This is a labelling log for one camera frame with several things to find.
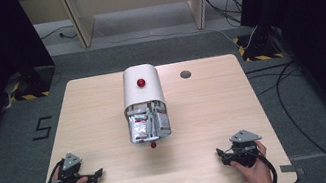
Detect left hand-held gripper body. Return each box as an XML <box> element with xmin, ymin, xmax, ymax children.
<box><xmin>46</xmin><ymin>147</ymin><xmax>98</xmax><ymax>183</ymax></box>

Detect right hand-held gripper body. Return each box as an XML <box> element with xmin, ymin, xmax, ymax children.
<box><xmin>223</xmin><ymin>125</ymin><xmax>267</xmax><ymax>172</ymax></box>

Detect person's right hand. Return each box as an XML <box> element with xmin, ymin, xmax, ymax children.
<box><xmin>227</xmin><ymin>138</ymin><xmax>276</xmax><ymax>183</ymax></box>

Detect crumpled silver foil bag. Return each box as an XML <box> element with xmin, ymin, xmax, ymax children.
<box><xmin>123</xmin><ymin>98</ymin><xmax>175</xmax><ymax>153</ymax></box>

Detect pile of silver red packets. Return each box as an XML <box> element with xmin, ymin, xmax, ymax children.
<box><xmin>125</xmin><ymin>99</ymin><xmax>173</xmax><ymax>145</ymax></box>

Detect black stand base striped tape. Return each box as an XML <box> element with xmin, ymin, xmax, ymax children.
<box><xmin>4</xmin><ymin>63</ymin><xmax>61</xmax><ymax>104</ymax></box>
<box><xmin>231</xmin><ymin>24</ymin><xmax>286</xmax><ymax>66</ymax></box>

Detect white cabinet with red knob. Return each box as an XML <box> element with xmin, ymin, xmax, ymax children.
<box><xmin>115</xmin><ymin>61</ymin><xmax>169</xmax><ymax>120</ymax></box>

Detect beige wooden desk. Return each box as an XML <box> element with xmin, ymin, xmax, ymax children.
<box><xmin>57</xmin><ymin>0</ymin><xmax>220</xmax><ymax>55</ymax></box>

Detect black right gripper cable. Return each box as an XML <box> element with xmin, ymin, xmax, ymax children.
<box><xmin>244</xmin><ymin>143</ymin><xmax>280</xmax><ymax>183</ymax></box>

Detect black floor cables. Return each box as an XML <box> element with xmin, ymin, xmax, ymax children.
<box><xmin>243</xmin><ymin>54</ymin><xmax>326</xmax><ymax>183</ymax></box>

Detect round table cable hole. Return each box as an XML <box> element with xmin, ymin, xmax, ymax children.
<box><xmin>179</xmin><ymin>68</ymin><xmax>193</xmax><ymax>81</ymax></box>

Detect black cable with plug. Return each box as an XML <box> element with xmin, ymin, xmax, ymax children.
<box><xmin>38</xmin><ymin>24</ymin><xmax>79</xmax><ymax>45</ymax></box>

